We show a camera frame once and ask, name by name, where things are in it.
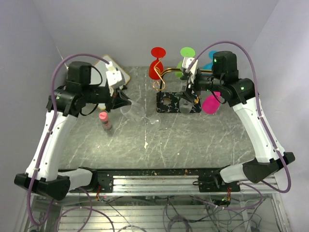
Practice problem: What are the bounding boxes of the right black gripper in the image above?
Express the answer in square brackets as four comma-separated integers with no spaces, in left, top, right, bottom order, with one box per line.
[175,69,224,102]

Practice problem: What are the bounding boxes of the clear wine glass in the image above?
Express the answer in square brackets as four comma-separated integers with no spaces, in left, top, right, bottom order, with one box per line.
[120,100,160,126]
[179,98,194,114]

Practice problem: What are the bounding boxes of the magenta plastic wine glass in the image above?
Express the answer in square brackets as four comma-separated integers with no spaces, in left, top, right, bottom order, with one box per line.
[201,92,220,115]

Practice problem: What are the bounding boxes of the gold wine glass rack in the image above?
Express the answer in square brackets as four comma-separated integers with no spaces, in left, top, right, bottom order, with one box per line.
[152,58,215,114]

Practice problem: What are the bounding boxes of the blue plastic wine glass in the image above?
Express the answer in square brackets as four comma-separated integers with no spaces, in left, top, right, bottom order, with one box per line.
[202,50,217,71]

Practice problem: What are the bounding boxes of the green plastic wine glass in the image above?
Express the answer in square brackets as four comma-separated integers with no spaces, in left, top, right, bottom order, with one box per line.
[175,47,196,80]

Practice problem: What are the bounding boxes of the red plastic wine glass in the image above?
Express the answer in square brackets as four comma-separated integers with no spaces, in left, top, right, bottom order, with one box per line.
[149,47,166,80]

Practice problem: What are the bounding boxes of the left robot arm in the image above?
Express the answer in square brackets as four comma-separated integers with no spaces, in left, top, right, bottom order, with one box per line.
[14,61,130,201]

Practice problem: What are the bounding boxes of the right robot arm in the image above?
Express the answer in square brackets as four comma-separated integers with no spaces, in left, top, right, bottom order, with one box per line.
[176,51,295,191]

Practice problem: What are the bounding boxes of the pink capped small bottle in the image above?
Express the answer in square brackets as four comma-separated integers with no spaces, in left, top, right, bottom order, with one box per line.
[98,112,112,131]

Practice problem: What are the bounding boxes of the gold framed whiteboard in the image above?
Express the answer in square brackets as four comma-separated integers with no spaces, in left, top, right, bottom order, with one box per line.
[90,55,131,107]

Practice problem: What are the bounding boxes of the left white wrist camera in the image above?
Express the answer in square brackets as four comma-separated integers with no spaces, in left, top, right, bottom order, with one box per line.
[105,61,125,96]

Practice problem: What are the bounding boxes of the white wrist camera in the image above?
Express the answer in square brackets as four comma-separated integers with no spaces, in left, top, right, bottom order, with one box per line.
[180,57,198,84]
[105,61,125,96]

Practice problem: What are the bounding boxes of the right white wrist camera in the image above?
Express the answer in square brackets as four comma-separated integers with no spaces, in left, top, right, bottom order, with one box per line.
[180,57,198,84]

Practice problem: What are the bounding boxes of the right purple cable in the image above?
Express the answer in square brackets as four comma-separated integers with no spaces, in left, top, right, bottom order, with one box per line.
[190,40,292,210]

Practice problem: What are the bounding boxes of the purple cable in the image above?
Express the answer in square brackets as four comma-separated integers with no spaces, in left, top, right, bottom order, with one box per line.
[190,40,292,210]
[26,53,112,227]

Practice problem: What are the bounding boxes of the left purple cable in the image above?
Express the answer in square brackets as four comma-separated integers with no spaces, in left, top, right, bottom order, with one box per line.
[26,53,112,227]

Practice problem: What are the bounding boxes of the aluminium mounting rail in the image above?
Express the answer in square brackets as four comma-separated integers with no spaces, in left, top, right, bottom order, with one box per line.
[67,174,281,197]

